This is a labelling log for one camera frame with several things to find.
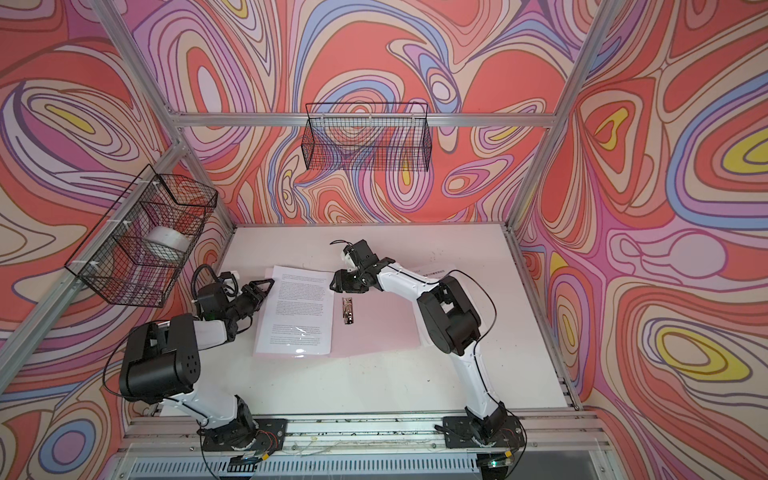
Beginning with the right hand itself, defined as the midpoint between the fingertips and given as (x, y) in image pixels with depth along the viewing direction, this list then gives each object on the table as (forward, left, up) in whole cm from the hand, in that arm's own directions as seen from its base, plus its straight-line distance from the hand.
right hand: (340, 291), depth 95 cm
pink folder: (-9, -7, -4) cm, 13 cm away
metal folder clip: (-4, -2, -5) cm, 7 cm away
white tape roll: (-2, +39, +28) cm, 47 cm away
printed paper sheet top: (-7, +13, -2) cm, 15 cm away
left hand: (+1, +20, +4) cm, 21 cm away
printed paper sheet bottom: (+10, -32, -5) cm, 34 cm away
